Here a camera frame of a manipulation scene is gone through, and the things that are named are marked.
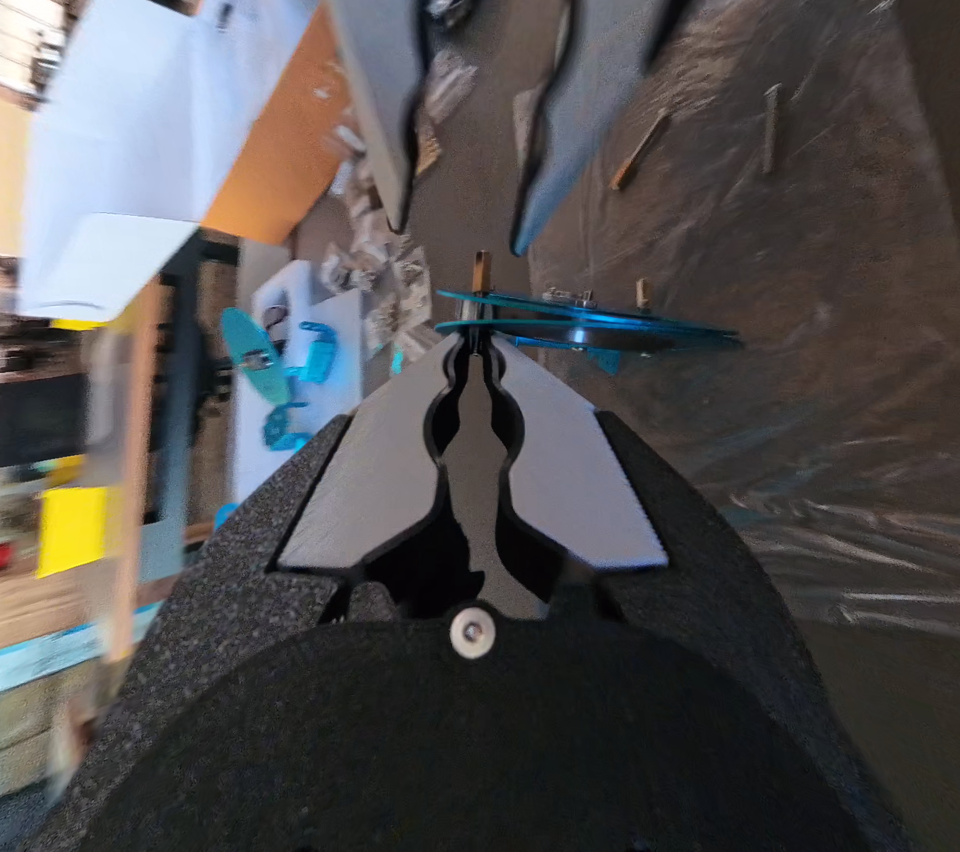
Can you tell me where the teal round plate with servo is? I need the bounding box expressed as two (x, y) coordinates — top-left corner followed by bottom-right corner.
(220, 306), (295, 405)

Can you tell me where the orange and white cardboard box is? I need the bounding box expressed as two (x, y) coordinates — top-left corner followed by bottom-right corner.
(18, 0), (355, 326)

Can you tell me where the teal folded metal bracket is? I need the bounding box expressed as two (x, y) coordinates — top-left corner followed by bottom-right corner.
(261, 401), (310, 453)

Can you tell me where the large clear plastic bag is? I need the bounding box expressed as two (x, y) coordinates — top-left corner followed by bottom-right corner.
(523, 0), (960, 632)

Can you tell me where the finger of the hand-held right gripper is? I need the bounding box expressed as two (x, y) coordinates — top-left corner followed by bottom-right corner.
(510, 0), (756, 257)
(328, 0), (471, 234)

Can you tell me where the blue metal turntable assembly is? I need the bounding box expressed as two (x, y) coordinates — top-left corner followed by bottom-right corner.
(433, 287), (745, 375)

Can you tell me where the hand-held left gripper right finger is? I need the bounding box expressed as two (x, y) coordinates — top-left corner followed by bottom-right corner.
(480, 333), (669, 573)

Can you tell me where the pile of small hardware bags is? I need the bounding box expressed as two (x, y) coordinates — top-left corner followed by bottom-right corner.
(321, 52), (483, 360)

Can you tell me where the white foam sheet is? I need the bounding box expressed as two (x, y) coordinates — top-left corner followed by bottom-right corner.
(231, 258), (370, 502)

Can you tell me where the wood-edged grey desk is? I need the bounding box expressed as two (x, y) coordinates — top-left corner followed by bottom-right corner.
(101, 278), (189, 669)

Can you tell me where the yellow plastic bin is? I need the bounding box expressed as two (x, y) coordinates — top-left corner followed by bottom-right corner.
(35, 487), (115, 581)

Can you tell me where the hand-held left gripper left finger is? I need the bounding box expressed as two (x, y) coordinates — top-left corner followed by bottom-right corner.
(277, 333), (466, 572)

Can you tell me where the blue perforated metal bracket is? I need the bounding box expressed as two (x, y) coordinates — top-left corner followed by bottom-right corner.
(287, 320), (340, 386)

